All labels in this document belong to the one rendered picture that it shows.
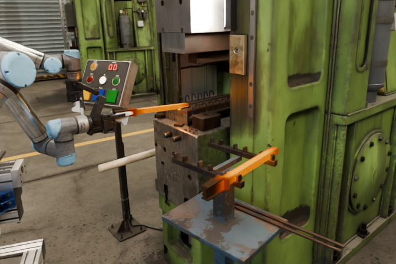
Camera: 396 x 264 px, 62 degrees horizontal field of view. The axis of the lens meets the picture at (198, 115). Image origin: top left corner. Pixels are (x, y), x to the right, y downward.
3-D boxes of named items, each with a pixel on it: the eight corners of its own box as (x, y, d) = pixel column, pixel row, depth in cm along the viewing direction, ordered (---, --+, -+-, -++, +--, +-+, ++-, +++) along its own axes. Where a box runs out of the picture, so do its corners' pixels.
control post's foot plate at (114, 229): (119, 243, 219) (118, 231, 216) (106, 228, 236) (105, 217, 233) (148, 230, 232) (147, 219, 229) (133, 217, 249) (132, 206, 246)
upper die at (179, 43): (185, 53, 154) (184, 33, 151) (161, 51, 169) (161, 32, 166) (247, 48, 179) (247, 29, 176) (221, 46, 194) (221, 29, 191)
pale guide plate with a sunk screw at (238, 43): (243, 75, 143) (244, 35, 139) (228, 73, 150) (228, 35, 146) (246, 74, 145) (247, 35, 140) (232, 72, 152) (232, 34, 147)
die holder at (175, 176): (198, 221, 161) (196, 136, 149) (157, 192, 190) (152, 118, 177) (271, 185, 195) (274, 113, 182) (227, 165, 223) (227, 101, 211)
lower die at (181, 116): (187, 126, 163) (187, 109, 161) (165, 117, 178) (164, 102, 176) (246, 110, 188) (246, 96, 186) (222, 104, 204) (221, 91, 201)
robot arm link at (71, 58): (61, 49, 172) (78, 49, 175) (64, 71, 175) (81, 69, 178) (62, 50, 165) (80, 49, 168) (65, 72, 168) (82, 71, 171)
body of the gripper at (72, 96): (68, 100, 180) (65, 78, 176) (85, 99, 182) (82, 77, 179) (67, 104, 173) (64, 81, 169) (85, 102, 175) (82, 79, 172)
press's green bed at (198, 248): (200, 297, 175) (198, 221, 162) (162, 260, 203) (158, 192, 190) (268, 251, 208) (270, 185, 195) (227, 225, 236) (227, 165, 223)
